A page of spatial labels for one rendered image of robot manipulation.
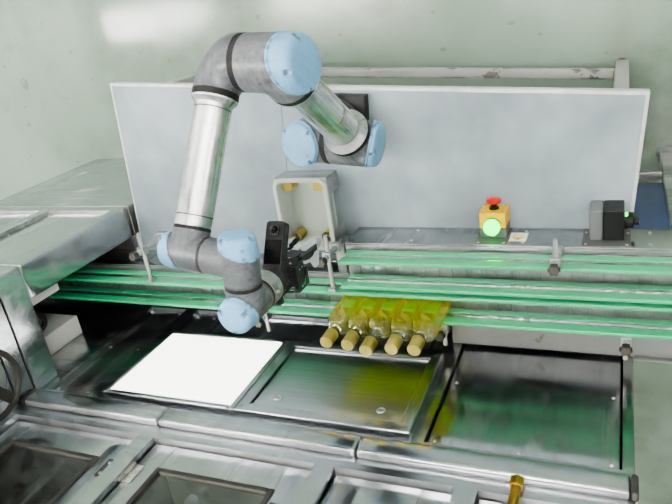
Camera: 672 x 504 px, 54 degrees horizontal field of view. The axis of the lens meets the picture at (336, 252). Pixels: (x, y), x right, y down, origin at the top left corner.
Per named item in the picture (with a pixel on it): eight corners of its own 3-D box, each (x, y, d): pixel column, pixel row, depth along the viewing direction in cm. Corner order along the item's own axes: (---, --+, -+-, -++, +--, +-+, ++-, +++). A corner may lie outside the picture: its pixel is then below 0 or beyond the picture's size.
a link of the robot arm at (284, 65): (343, 128, 176) (234, 19, 127) (395, 131, 169) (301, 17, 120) (333, 171, 174) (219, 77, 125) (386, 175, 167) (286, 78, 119)
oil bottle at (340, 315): (355, 300, 194) (327, 337, 176) (352, 283, 192) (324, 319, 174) (372, 301, 192) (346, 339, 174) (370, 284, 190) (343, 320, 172)
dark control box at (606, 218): (590, 228, 172) (589, 240, 165) (590, 199, 169) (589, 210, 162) (624, 228, 169) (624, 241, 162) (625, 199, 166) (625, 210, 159)
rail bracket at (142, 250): (175, 258, 227) (134, 288, 208) (163, 213, 220) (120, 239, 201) (187, 259, 225) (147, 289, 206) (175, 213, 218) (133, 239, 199)
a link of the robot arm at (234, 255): (193, 237, 125) (201, 288, 129) (242, 244, 120) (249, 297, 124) (217, 222, 131) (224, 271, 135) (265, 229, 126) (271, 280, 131)
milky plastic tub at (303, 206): (295, 238, 208) (283, 249, 201) (283, 170, 200) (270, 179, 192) (346, 239, 201) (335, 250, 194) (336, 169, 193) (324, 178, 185)
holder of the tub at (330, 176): (299, 253, 210) (289, 263, 204) (284, 170, 200) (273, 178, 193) (349, 254, 204) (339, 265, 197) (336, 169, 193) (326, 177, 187)
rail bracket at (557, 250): (550, 253, 166) (544, 276, 155) (549, 226, 163) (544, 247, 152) (566, 253, 165) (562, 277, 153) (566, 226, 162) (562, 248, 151)
